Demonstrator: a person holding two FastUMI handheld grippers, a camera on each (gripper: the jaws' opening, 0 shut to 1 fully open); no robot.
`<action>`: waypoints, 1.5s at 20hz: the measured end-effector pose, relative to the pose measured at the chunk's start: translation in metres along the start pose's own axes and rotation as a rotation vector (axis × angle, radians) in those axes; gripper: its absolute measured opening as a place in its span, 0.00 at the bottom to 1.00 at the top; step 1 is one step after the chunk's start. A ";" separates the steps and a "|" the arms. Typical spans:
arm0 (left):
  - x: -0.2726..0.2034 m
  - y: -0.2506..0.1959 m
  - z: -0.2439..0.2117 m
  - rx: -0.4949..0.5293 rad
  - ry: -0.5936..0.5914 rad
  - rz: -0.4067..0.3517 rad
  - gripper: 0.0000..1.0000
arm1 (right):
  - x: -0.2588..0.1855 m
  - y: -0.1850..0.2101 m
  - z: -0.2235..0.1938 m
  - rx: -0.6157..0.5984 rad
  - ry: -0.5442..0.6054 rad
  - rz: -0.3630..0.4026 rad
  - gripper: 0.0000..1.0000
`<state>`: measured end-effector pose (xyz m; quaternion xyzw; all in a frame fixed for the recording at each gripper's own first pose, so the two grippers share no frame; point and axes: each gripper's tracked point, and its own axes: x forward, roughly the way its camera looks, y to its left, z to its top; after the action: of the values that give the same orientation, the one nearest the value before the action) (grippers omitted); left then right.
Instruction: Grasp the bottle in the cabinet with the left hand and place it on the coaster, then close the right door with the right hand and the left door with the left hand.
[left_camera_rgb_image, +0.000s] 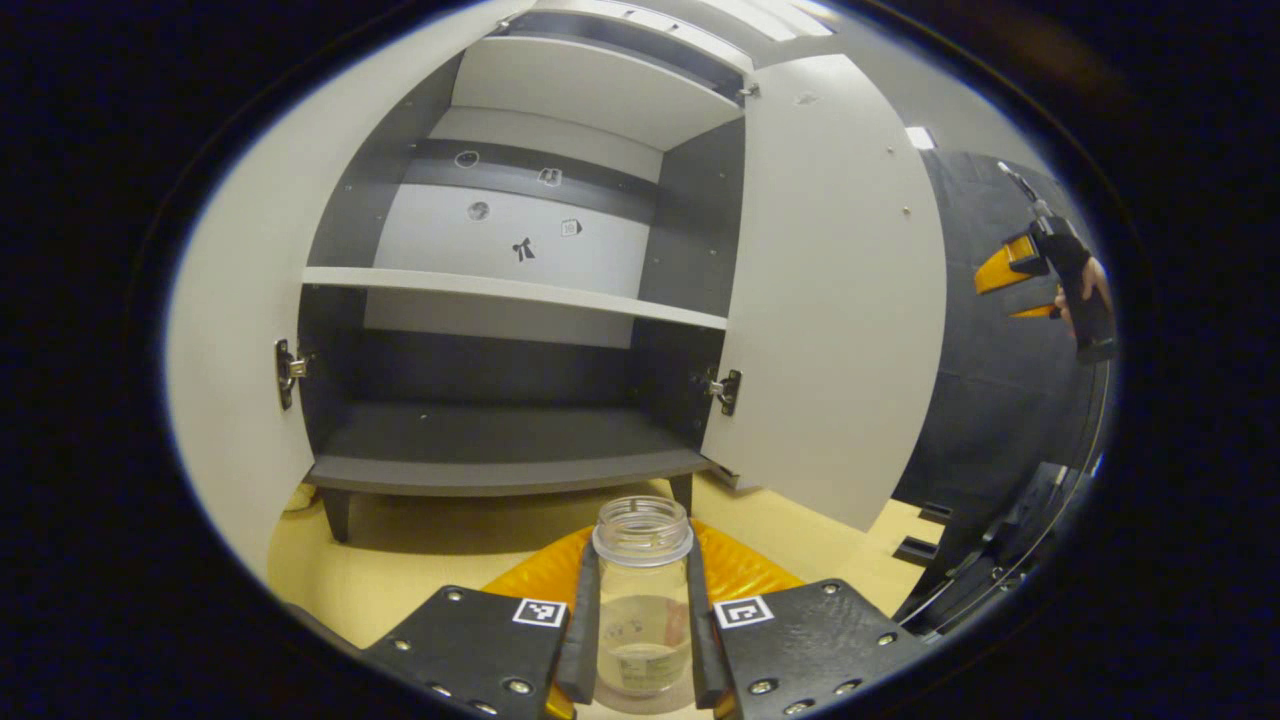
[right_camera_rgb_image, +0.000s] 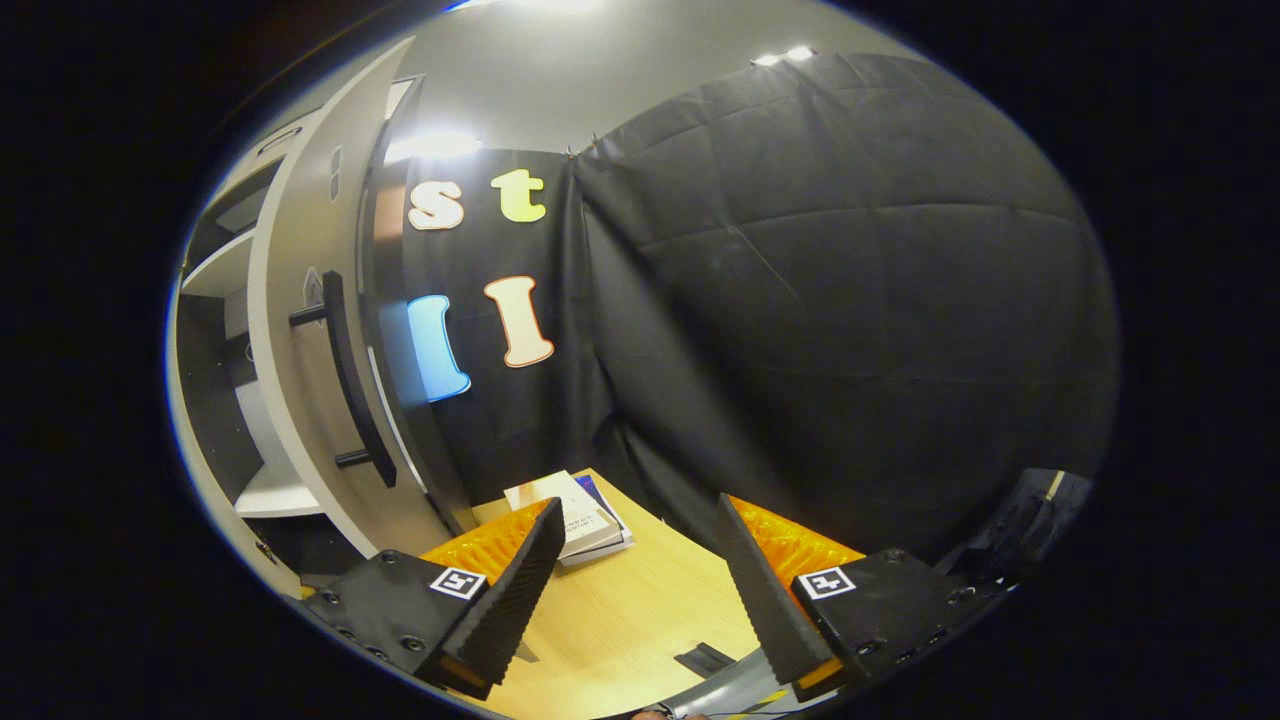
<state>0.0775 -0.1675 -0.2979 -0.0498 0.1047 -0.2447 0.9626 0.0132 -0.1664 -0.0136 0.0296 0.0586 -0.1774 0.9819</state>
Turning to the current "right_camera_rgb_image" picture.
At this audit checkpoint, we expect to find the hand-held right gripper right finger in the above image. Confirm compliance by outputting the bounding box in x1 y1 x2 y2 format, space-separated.
716 492 1006 703

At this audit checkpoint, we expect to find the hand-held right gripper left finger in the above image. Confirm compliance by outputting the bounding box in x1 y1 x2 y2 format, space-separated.
300 497 567 701

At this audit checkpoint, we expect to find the white cabinet door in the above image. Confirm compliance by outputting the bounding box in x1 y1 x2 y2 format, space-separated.
247 36 461 561

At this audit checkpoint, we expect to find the white and grey cabinet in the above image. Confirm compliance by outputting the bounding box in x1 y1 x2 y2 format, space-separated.
168 75 479 591

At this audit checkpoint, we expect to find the small black flat plate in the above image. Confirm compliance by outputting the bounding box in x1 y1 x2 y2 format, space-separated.
673 642 738 677

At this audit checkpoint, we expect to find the white paperback book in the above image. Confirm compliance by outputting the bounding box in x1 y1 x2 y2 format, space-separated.
503 470 626 559

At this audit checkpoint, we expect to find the grey yellow striped band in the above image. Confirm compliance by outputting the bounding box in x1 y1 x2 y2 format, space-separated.
655 650 801 719

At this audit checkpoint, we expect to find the blue book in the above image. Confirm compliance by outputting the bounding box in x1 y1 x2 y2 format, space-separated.
560 475 636 568

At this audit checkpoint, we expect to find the dark fabric object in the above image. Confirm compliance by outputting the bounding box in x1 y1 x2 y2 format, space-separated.
940 468 1096 591

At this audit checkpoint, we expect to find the black backdrop cloth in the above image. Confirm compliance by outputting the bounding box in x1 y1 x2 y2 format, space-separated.
400 50 1121 581

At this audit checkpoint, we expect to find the black door handle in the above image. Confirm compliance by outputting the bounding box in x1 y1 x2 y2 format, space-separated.
288 270 399 489

